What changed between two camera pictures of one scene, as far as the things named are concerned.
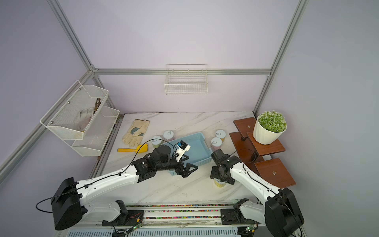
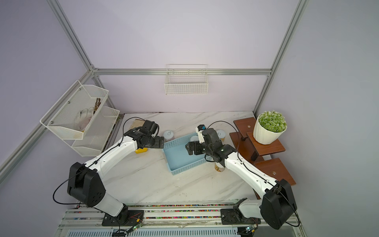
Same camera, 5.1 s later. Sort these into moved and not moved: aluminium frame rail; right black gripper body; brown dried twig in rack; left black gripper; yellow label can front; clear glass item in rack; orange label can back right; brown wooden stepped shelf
Moved: right black gripper body; yellow label can front; left black gripper
Not moved: aluminium frame rail; orange label can back right; clear glass item in rack; brown dried twig in rack; brown wooden stepped shelf
